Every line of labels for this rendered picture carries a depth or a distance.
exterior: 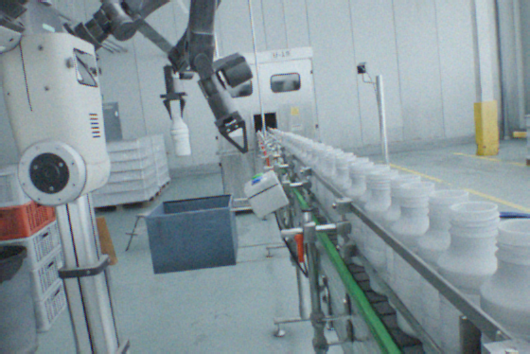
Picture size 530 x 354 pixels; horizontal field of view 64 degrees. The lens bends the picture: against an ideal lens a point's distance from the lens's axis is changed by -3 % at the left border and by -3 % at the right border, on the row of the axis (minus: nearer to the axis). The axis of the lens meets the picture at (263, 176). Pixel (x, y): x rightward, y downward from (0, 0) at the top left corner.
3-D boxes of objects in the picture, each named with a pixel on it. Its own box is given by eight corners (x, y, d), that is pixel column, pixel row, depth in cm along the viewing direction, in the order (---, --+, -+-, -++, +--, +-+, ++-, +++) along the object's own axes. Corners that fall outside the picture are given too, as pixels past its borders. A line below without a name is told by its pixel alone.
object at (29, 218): (28, 238, 282) (23, 204, 279) (-34, 245, 277) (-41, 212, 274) (58, 218, 342) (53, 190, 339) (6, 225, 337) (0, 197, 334)
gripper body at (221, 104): (243, 116, 111) (229, 90, 110) (242, 116, 101) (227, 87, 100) (220, 128, 111) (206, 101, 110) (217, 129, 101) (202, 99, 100)
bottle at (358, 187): (348, 268, 70) (340, 167, 68) (354, 256, 76) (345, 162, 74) (387, 268, 68) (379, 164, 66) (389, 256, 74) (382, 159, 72)
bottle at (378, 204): (406, 278, 63) (398, 167, 61) (421, 294, 57) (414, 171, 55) (365, 284, 63) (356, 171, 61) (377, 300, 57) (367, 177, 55)
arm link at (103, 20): (87, 18, 126) (96, 30, 124) (114, -4, 125) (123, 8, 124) (104, 32, 135) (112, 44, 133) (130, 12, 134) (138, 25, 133)
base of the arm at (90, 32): (61, 24, 123) (86, 58, 124) (82, 7, 122) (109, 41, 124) (73, 30, 131) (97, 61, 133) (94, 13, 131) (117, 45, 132)
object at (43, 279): (42, 301, 287) (35, 270, 284) (-20, 309, 282) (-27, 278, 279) (68, 272, 347) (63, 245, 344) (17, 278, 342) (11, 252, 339)
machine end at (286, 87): (327, 205, 588) (311, 45, 561) (223, 218, 587) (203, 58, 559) (311, 187, 746) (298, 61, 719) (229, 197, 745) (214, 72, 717)
